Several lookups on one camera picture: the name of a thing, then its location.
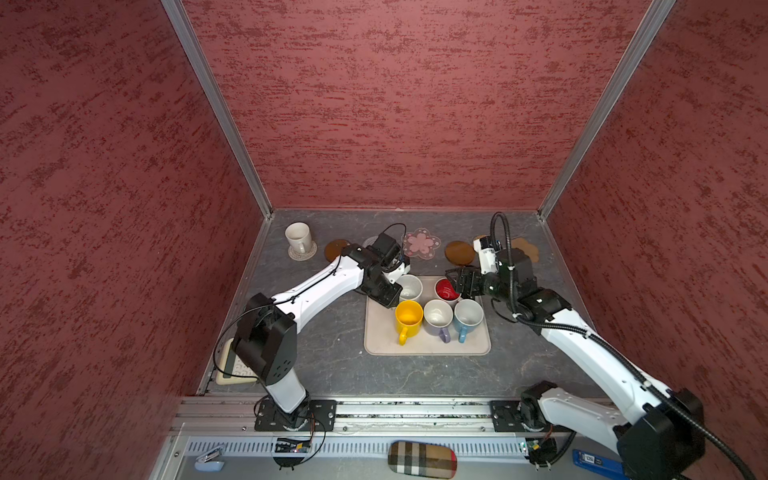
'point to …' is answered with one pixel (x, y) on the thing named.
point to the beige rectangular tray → (382, 339)
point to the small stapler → (209, 460)
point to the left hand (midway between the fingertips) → (389, 305)
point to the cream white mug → (299, 236)
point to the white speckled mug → (412, 287)
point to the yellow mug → (408, 315)
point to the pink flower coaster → (421, 243)
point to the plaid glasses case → (422, 459)
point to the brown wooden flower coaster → (529, 249)
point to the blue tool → (599, 465)
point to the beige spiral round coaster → (303, 256)
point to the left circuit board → (288, 445)
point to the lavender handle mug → (437, 316)
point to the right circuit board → (533, 445)
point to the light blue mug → (467, 314)
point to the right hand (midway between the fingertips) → (456, 278)
